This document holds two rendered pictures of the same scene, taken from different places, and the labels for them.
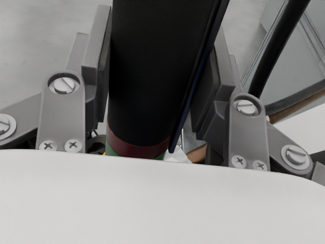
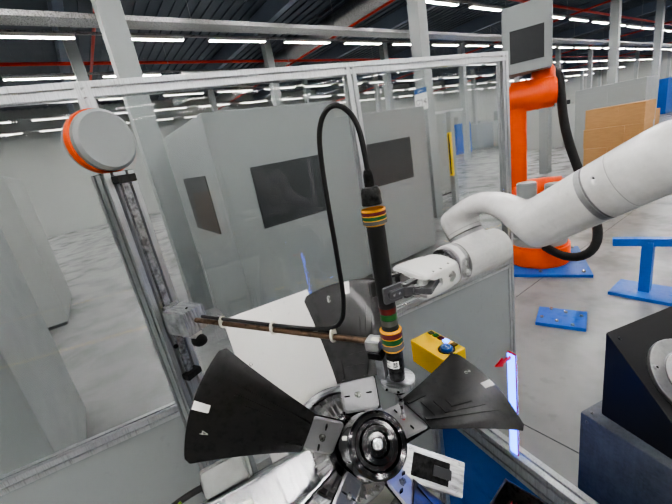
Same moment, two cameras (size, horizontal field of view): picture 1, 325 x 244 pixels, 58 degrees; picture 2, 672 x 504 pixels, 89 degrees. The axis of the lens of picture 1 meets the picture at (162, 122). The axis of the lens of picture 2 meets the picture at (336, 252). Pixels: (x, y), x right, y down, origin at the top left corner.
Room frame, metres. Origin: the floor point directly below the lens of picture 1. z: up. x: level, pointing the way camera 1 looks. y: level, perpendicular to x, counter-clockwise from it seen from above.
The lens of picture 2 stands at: (0.31, 0.57, 1.76)
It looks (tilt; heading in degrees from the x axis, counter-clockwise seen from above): 17 degrees down; 257
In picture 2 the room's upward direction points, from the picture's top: 10 degrees counter-clockwise
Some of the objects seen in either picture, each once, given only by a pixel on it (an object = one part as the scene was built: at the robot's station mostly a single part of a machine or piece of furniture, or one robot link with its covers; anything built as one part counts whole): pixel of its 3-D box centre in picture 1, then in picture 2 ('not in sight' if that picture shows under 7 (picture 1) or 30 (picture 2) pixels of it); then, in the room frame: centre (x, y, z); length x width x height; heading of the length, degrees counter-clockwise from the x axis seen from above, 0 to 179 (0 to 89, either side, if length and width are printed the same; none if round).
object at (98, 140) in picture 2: not in sight; (101, 141); (0.62, -0.49, 1.88); 0.17 x 0.15 x 0.16; 11
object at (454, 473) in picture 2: not in sight; (421, 468); (0.05, -0.03, 0.98); 0.20 x 0.16 x 0.20; 101
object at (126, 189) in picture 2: not in sight; (160, 284); (0.58, -0.46, 1.48); 0.05 x 0.03 x 0.62; 46
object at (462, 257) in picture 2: not in sight; (451, 264); (-0.07, -0.02, 1.49); 0.09 x 0.03 x 0.08; 102
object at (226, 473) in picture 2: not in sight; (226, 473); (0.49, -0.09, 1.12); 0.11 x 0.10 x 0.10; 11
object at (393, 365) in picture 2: not in sight; (385, 292); (0.09, 0.01, 1.49); 0.04 x 0.04 x 0.46
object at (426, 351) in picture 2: not in sight; (438, 356); (-0.20, -0.35, 1.02); 0.16 x 0.10 x 0.11; 101
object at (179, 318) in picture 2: not in sight; (184, 318); (0.55, -0.42, 1.37); 0.10 x 0.07 x 0.08; 136
